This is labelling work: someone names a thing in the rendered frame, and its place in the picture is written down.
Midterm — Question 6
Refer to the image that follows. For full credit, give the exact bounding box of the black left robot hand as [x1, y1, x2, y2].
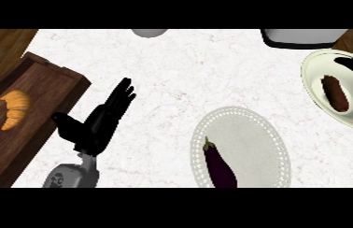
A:
[50, 77, 138, 158]

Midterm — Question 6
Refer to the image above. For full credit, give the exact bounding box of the grey oval placemat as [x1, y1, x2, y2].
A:
[189, 106, 293, 189]

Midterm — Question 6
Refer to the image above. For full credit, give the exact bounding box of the pale cream bowl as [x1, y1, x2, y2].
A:
[300, 49, 353, 129]

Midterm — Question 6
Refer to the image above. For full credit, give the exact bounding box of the brown sweet potato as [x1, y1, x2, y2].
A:
[321, 75, 350, 113]

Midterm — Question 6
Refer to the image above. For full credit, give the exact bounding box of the brown wooden drawer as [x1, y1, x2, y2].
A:
[0, 51, 93, 189]

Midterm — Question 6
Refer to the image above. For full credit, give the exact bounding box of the orange croissant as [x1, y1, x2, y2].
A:
[0, 90, 33, 132]

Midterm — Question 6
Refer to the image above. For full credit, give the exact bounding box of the purple eggplant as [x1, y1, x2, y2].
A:
[201, 135, 239, 189]

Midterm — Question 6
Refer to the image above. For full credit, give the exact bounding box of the brown wooden cabinet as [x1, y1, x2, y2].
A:
[0, 29, 40, 78]

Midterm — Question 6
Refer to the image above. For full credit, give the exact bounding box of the grey rounded object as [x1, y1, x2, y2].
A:
[132, 29, 170, 38]

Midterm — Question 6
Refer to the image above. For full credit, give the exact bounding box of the grey appliance with black rim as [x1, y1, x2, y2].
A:
[260, 29, 349, 50]

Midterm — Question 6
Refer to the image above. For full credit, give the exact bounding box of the brown wooden corner piece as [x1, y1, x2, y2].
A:
[331, 29, 353, 54]

